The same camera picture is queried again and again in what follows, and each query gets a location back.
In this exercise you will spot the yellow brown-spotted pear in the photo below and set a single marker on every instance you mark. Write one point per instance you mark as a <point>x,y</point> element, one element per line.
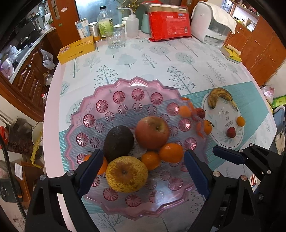
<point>127,176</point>

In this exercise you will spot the overripe banana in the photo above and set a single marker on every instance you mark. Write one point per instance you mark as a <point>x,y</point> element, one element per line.
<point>217,93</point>

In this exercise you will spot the golden door ornament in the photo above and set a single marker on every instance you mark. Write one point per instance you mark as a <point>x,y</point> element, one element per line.
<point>131,2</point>

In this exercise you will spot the red package of jars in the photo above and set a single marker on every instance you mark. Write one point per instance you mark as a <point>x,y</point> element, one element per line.
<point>169,24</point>

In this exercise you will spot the wooden kitchen base cabinet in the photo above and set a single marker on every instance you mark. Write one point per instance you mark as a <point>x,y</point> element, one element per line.
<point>26,75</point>

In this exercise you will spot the clear plastic bottle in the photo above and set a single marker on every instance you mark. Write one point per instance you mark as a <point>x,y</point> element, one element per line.
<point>48,79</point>

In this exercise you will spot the dark avocado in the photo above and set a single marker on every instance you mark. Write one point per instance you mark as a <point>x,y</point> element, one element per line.
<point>118,142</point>

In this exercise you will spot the small red fruit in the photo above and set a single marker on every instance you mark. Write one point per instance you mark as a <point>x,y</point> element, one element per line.
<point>231,132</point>
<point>200,113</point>

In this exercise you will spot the hanging plastic bag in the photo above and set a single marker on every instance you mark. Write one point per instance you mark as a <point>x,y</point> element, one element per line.
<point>48,60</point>

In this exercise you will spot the yellow rectangular box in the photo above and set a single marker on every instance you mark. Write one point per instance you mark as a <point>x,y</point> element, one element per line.
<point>76,50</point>

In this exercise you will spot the white countertop appliance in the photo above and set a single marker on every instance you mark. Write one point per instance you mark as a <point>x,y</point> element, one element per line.
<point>201,24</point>

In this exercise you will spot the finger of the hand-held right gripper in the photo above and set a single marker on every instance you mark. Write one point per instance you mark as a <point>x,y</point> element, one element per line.
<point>228,154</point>

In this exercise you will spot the small glass jar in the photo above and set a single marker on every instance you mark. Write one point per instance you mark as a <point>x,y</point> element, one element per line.
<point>118,26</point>

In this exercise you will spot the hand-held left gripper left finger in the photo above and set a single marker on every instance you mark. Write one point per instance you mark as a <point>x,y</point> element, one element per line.
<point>89,174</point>

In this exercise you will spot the white enamel pot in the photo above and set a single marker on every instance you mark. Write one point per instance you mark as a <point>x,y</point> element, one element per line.
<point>36,131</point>

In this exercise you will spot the white squeeze bottle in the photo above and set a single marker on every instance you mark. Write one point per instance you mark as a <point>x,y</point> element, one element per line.
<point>133,26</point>

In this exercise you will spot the yellow tissue pack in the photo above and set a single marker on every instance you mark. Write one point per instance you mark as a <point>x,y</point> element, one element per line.
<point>231,53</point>

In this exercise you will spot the clear drinking glass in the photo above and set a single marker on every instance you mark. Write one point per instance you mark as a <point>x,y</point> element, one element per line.
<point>115,40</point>

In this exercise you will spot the clear bottle with green label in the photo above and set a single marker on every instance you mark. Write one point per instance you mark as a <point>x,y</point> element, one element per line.
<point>105,24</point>

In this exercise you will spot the wooden sideboard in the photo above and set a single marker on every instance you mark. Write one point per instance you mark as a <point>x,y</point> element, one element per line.
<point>257,51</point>

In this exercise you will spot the metal can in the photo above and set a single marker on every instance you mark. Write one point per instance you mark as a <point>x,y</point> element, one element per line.
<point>94,31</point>

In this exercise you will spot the red apple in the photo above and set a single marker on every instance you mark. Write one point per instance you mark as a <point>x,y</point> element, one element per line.
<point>152,133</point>

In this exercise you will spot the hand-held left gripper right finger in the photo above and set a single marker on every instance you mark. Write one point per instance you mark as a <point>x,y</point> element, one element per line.
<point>198,174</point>

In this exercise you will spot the pink plastic fruit bowl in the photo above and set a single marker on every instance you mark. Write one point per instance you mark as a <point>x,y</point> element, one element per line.
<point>125,98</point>

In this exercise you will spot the blue and white carton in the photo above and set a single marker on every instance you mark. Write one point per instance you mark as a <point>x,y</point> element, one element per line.
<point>82,28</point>

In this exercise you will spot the white cloth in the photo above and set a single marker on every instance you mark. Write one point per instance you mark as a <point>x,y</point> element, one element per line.
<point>223,15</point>

